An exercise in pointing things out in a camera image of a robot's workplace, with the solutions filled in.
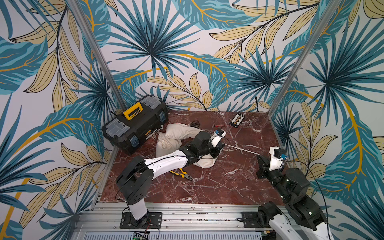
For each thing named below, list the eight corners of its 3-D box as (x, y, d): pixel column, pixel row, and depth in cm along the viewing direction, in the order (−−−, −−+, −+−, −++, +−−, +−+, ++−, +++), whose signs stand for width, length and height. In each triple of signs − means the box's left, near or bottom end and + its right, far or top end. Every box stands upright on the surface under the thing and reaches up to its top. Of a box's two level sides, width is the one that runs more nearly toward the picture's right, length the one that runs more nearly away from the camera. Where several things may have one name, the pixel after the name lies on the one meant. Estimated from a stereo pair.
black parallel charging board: (229, 124, 116) (229, 122, 114) (237, 113, 123) (237, 111, 121) (237, 128, 114) (238, 126, 112) (244, 117, 121) (245, 115, 119)
